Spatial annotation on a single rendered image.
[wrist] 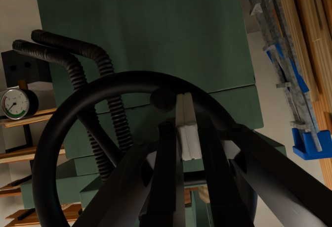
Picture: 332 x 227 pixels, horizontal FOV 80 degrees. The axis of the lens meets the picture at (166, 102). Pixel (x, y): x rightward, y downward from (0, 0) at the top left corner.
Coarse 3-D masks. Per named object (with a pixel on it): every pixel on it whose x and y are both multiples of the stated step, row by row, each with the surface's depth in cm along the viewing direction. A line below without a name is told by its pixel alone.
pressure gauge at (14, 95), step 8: (24, 80) 42; (16, 88) 40; (24, 88) 42; (8, 96) 40; (16, 96) 40; (24, 96) 40; (32, 96) 41; (8, 104) 40; (16, 104) 40; (24, 104) 40; (32, 104) 40; (8, 112) 40; (16, 112) 40; (24, 112) 40; (32, 112) 41
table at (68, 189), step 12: (276, 144) 41; (60, 168) 56; (72, 168) 54; (192, 168) 42; (60, 180) 46; (72, 180) 46; (84, 180) 45; (96, 180) 40; (24, 192) 47; (60, 192) 46; (72, 192) 46; (84, 192) 35; (96, 192) 35; (24, 204) 47; (84, 204) 35
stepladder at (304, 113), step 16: (256, 0) 110; (272, 0) 110; (256, 16) 125; (272, 16) 106; (272, 32) 109; (288, 32) 106; (272, 48) 121; (288, 48) 108; (288, 64) 106; (288, 80) 110; (288, 96) 120; (304, 96) 106; (304, 112) 105; (304, 128) 108; (304, 144) 119; (320, 144) 105
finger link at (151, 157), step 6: (168, 120) 17; (174, 120) 17; (156, 144) 14; (156, 150) 13; (180, 150) 14; (150, 156) 13; (180, 156) 14; (144, 162) 13; (150, 162) 13; (144, 168) 13; (150, 168) 13
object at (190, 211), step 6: (192, 192) 63; (192, 198) 59; (186, 204) 55; (192, 204) 56; (186, 210) 54; (192, 210) 54; (186, 216) 54; (192, 216) 54; (186, 222) 54; (192, 222) 54
